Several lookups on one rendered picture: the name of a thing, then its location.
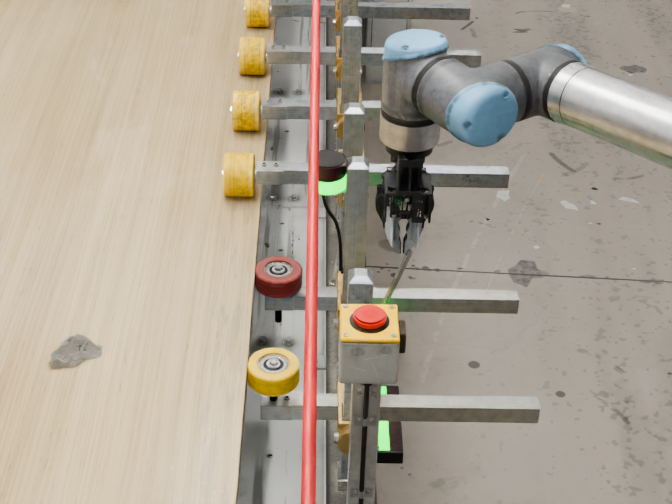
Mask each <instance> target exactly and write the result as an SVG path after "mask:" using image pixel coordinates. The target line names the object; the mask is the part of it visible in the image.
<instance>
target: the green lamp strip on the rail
mask: <svg viewBox="0 0 672 504"><path fill-rule="evenodd" d="M381 394H386V386H381ZM378 443H379V447H380V448H379V451H390V445H389V428H388V421H379V434H378Z"/></svg>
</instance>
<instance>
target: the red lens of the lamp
mask: <svg viewBox="0 0 672 504"><path fill-rule="evenodd" d="M339 153H341V152H339ZM341 154H342V153H341ZM342 155H343V156H344V157H345V162H344V163H343V164H342V165H341V166H339V167H335V168H322V167H319V180H320V181H336V180H339V179H341V178H343V177H344V176H345V175H346V172H347V158H346V156H345V155H344V154H342Z"/></svg>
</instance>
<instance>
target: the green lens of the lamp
mask: <svg viewBox="0 0 672 504"><path fill-rule="evenodd" d="M345 188H346V175H345V176H344V177H343V178H342V179H341V180H339V181H336V182H320V181H319V194H321V195H334V194H338V193H340V192H342V191H343V190H344V189H345Z"/></svg>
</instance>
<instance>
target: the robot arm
mask: <svg viewBox="0 0 672 504"><path fill-rule="evenodd" d="M448 48H449V44H448V40H447V38H446V37H445V36H444V35H443V34H441V33H439V32H436V31H433V30H427V29H410V30H404V31H401V32H397V33H394V34H393V35H391V36H390V37H389V38H388V39H387V40H386V42H385V48H384V55H383V57H382V60H384V61H383V81H382V102H381V112H380V131H379V137H380V140H381V141H382V143H384V144H385V145H386V146H385V148H386V151H387V152H388V153H389V154H390V155H391V162H394V163H395V165H394V166H393V167H387V170H386V171H385V172H383V173H382V174H381V178H382V179H383V180H382V184H377V193H376V197H375V205H376V211H377V213H378V215H379V217H380V219H381V221H382V223H383V229H384V231H385V234H386V236H387V239H388V241H389V243H390V245H391V247H392V248H393V249H394V250H395V251H396V252H397V253H398V254H401V239H400V236H399V234H400V226H399V221H400V219H407V220H408V223H407V225H406V234H405V236H404V238H403V253H404V254H406V252H407V250H408V249H411V248H412V247H413V246H415V248H417V247H418V244H419V236H420V234H421V232H422V231H423V228H424V222H425V221H426V219H427V218H428V223H430V221H431V213H432V211H433V208H434V196H433V191H434V185H431V175H430V173H428V172H427V171H426V167H423V163H425V161H424V160H425V157H427V156H429V155H430V154H431V153H432V151H433V147H434V146H435V145H437V144H438V142H439V140H440V130H441V128H440V126H441V127H442V128H444V129H445V130H447V131H448V132H450V133H451V134H452V135H453V136H454V137H455V138H456V139H458V140H460V141H462V142H465V143H468V144H470V145H472V146H475V147H487V146H491V145H493V144H496V143H497V142H499V141H500V140H501V139H502V138H504V137H505V136H506V135H507V134H508V133H509V132H510V130H511V129H512V127H513V126H514V124H515V123H516V122H519V121H522V120H525V119H528V118H531V117H534V116H542V117H544V118H547V119H549V120H551V121H554V122H556V123H558V124H562V125H567V126H570V127H572V128H574V129H577V130H579V131H581V132H584V133H586V134H588V135H591V136H593V137H595V138H598V139H600V140H602V141H605V142H607V143H609V144H612V145H614V146H616V147H619V148H621V149H623V150H626V151H628V152H630V153H633V154H635V155H637V156H640V157H642V158H644V159H647V160H649V161H652V162H654V163H656V164H659V165H661V166H663V167H666V168H668V169H670V170H672V97H669V96H666V95H664V94H661V93H658V92H656V91H653V90H650V89H648V88H645V87H642V86H639V85H637V84H634V83H631V82H629V81H626V80H623V79H621V78H618V77H615V76H613V75H610V74H607V73H604V72H602V71H599V70H596V69H594V68H591V67H590V66H588V64H587V62H586V60H585V59H584V57H583V56H582V55H581V54H580V53H579V52H578V51H577V50H576V49H575V48H573V47H571V46H569V45H566V44H550V45H544V46H541V47H539V48H537V49H535V50H532V51H529V52H526V53H523V54H519V55H516V56H513V57H509V58H506V59H503V60H500V61H496V62H492V63H489V64H486V65H482V66H479V67H476V68H470V67H468V66H466V65H465V64H463V63H461V62H459V61H458V60H456V59H454V58H453V57H451V56H449V55H448V54H447V49H448Z"/></svg>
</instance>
